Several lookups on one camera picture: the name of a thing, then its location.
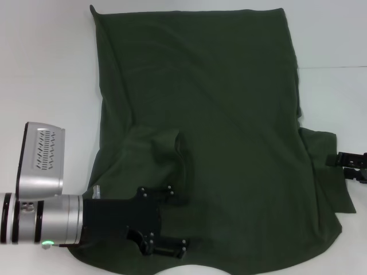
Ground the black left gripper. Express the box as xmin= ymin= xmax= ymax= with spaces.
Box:
xmin=81 ymin=184 xmax=205 ymax=256

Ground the dark green shirt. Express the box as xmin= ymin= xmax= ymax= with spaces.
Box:
xmin=67 ymin=4 xmax=358 ymax=275

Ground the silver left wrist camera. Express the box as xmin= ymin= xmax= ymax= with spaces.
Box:
xmin=15 ymin=121 xmax=66 ymax=201

